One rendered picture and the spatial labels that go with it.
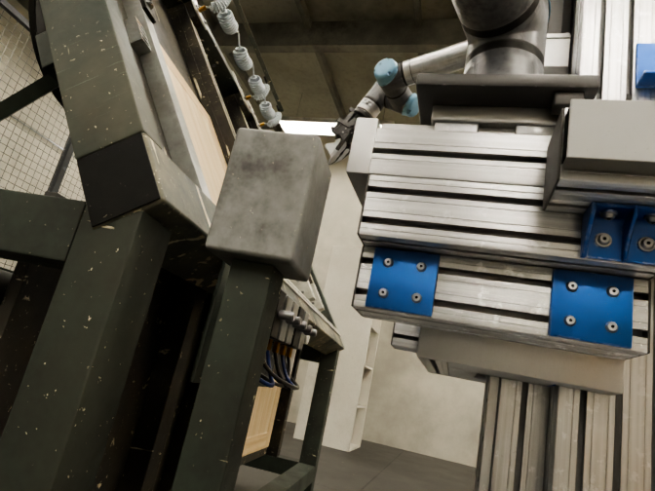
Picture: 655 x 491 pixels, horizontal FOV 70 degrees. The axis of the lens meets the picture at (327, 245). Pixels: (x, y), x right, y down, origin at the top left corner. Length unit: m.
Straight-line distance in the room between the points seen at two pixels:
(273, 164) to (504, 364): 0.42
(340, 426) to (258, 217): 4.43
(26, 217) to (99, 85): 0.22
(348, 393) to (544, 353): 4.28
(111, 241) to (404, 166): 0.41
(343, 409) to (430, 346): 4.26
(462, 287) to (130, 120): 0.53
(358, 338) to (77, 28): 4.38
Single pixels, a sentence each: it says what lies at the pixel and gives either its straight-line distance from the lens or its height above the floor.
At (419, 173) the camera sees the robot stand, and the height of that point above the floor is 0.91.
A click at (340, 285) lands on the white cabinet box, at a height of 1.60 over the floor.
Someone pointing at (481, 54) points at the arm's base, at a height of 1.12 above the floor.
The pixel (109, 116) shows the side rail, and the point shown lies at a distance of 0.79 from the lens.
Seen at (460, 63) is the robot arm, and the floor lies 1.55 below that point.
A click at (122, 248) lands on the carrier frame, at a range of 0.68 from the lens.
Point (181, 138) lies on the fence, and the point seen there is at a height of 1.03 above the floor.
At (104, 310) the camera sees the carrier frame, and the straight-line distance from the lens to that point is 0.67.
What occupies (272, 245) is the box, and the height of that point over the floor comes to 0.77.
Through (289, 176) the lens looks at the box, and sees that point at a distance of 0.63.
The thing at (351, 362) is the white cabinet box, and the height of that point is 0.83.
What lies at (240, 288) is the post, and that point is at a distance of 0.63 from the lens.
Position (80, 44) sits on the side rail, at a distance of 0.90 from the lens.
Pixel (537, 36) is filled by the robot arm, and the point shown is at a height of 1.16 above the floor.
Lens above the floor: 0.62
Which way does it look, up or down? 16 degrees up
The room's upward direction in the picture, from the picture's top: 12 degrees clockwise
